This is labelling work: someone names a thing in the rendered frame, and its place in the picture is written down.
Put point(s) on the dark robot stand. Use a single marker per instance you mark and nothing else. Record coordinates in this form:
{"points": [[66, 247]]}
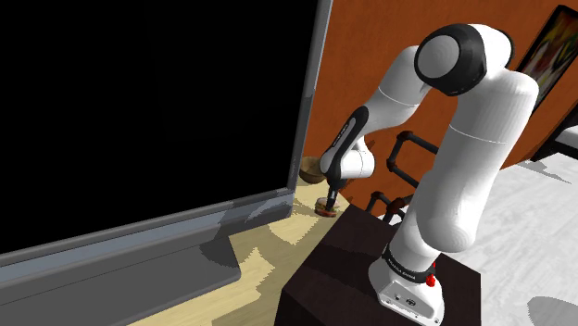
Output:
{"points": [[334, 275]]}

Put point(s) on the black pipe rack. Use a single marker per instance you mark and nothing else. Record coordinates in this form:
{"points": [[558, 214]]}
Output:
{"points": [[397, 168]]}

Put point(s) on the small toy hamburger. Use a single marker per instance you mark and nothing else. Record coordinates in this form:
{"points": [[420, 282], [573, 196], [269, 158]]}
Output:
{"points": [[323, 209]]}

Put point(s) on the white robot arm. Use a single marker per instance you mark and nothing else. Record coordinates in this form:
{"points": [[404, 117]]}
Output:
{"points": [[469, 189]]}

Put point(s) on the framed wall picture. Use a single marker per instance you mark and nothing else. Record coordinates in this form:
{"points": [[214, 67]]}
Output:
{"points": [[548, 54]]}

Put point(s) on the brown wooden bowl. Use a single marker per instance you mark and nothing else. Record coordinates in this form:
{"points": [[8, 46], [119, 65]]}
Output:
{"points": [[310, 173]]}

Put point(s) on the light wooden table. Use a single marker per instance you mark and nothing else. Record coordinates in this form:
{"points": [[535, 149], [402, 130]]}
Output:
{"points": [[271, 266]]}

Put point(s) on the large grey-framed television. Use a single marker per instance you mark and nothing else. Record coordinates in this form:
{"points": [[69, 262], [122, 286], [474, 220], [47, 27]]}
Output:
{"points": [[135, 113]]}

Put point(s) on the dark furniture with white top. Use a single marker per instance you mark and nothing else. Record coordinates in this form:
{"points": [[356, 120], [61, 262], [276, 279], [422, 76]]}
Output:
{"points": [[564, 142]]}

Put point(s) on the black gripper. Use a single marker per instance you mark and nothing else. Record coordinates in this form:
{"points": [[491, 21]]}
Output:
{"points": [[333, 191]]}

